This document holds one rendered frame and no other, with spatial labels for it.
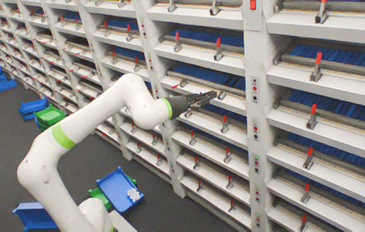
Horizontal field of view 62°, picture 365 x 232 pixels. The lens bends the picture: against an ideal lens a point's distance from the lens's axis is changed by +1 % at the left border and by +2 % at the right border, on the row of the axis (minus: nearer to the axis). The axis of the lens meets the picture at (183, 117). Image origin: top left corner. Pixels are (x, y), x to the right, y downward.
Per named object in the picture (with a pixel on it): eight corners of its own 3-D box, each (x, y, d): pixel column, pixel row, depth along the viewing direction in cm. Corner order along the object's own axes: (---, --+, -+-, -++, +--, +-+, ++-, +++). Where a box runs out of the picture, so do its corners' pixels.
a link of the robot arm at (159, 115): (136, 138, 112) (147, 124, 104) (121, 111, 115) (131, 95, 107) (165, 127, 121) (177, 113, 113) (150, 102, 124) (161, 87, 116)
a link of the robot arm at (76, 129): (85, 143, 125) (68, 142, 115) (74, 120, 128) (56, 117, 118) (154, 94, 119) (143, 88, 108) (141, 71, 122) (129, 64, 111)
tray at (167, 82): (248, 117, 132) (243, 102, 126) (163, 87, 173) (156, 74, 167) (273, 87, 139) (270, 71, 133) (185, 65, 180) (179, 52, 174)
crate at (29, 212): (30, 222, 218) (24, 232, 212) (18, 203, 208) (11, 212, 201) (68, 222, 214) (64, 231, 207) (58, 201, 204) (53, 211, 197)
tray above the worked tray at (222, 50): (247, 77, 123) (239, 49, 114) (156, 55, 164) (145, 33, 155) (274, 47, 130) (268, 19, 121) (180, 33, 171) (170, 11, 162)
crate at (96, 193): (104, 211, 217) (101, 203, 213) (91, 198, 231) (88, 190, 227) (138, 187, 233) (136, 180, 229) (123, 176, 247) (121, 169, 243)
